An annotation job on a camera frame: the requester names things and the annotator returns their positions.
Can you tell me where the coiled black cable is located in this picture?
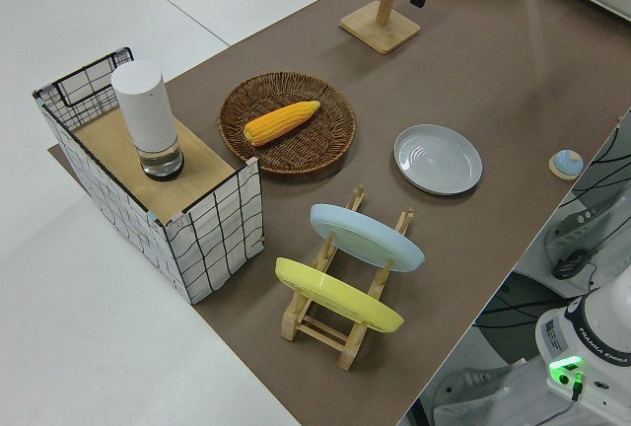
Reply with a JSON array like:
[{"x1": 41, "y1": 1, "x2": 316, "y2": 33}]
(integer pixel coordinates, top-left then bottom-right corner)
[{"x1": 550, "y1": 248, "x2": 594, "y2": 281}]

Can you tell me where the brown table mat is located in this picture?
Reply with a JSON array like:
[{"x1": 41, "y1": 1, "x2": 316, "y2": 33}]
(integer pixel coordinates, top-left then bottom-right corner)
[{"x1": 46, "y1": 0, "x2": 631, "y2": 426}]

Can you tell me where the brown wicker basket tray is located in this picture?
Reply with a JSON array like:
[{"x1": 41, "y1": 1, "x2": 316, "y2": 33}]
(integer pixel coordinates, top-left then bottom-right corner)
[{"x1": 217, "y1": 71, "x2": 357, "y2": 179}]

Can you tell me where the gray round plate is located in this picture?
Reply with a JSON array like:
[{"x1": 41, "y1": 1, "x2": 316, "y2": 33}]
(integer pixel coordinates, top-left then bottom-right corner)
[{"x1": 392, "y1": 123, "x2": 484, "y2": 196}]

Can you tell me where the light blue plate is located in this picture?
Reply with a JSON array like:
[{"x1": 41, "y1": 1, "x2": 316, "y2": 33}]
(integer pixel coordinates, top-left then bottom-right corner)
[{"x1": 310, "y1": 203, "x2": 426, "y2": 274}]

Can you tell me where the yellow corn cob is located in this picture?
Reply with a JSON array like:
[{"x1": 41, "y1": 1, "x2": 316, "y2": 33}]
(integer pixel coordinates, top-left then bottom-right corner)
[{"x1": 244, "y1": 100, "x2": 322, "y2": 147}]

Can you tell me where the wooden plate rack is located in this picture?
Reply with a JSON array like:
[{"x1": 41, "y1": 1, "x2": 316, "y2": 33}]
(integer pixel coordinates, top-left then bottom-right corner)
[{"x1": 280, "y1": 183, "x2": 415, "y2": 372}]

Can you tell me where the blue dome timer wooden base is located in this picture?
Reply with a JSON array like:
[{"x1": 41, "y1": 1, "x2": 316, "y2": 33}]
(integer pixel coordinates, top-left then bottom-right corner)
[{"x1": 548, "y1": 149, "x2": 586, "y2": 181}]

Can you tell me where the white grid-patterned wire box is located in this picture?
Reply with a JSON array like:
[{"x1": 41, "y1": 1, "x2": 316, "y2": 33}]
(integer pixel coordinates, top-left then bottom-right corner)
[{"x1": 33, "y1": 45, "x2": 265, "y2": 306}]

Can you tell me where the black cable with green plug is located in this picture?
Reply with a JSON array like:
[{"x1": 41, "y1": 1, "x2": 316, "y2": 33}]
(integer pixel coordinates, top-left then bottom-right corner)
[{"x1": 539, "y1": 370, "x2": 589, "y2": 426}]

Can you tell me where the wooden shelf board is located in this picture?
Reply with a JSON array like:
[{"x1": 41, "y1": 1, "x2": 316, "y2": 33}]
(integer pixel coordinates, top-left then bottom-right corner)
[{"x1": 73, "y1": 109, "x2": 236, "y2": 216}]

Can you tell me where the gray mount bracket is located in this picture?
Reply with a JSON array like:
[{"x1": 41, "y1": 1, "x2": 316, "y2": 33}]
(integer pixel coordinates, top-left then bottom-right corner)
[
  {"x1": 540, "y1": 197, "x2": 600, "y2": 269},
  {"x1": 432, "y1": 365, "x2": 517, "y2": 415}
]

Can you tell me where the yellow plate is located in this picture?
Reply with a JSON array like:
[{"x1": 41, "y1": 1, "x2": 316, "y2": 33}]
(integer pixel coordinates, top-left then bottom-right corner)
[{"x1": 274, "y1": 256, "x2": 406, "y2": 334}]

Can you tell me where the white cylindrical bottle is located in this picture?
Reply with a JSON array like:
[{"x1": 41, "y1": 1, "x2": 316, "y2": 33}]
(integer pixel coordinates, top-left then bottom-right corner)
[{"x1": 110, "y1": 60, "x2": 186, "y2": 182}]

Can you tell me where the wooden mug stand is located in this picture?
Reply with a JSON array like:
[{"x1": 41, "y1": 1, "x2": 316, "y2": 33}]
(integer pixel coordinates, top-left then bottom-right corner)
[{"x1": 338, "y1": 0, "x2": 422, "y2": 56}]

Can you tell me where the black floor cable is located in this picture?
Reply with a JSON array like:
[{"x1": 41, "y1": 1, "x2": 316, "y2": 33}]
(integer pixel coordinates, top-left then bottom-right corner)
[{"x1": 478, "y1": 292, "x2": 586, "y2": 331}]

